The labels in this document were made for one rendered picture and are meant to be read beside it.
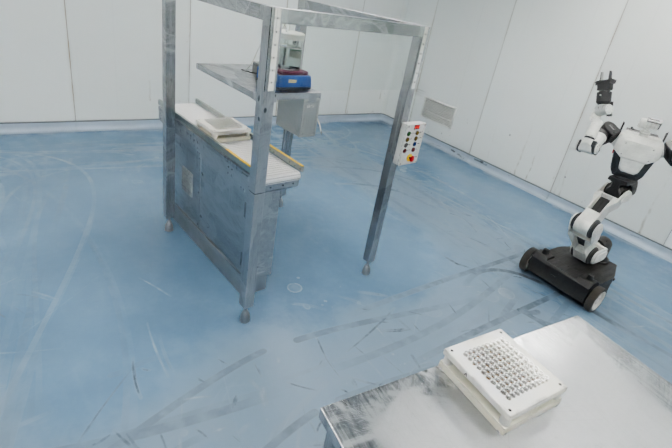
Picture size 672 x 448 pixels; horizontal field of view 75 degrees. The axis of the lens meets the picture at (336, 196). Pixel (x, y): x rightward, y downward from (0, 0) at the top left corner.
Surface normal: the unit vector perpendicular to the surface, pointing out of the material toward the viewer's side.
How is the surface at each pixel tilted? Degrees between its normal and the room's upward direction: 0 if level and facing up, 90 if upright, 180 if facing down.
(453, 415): 0
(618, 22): 90
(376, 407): 0
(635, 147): 90
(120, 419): 0
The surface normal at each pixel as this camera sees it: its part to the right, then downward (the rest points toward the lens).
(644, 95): -0.81, 0.13
